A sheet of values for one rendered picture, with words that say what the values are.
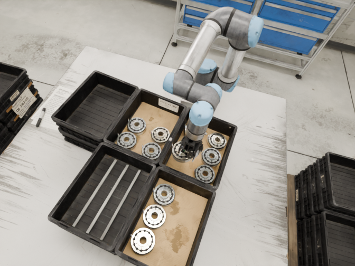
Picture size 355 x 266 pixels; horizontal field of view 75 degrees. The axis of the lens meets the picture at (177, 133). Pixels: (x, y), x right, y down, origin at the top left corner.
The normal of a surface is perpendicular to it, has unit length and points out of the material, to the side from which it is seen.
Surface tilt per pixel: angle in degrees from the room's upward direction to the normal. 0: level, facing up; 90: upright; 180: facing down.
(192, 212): 0
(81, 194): 0
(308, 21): 90
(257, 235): 0
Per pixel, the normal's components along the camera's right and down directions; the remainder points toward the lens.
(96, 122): 0.11, -0.54
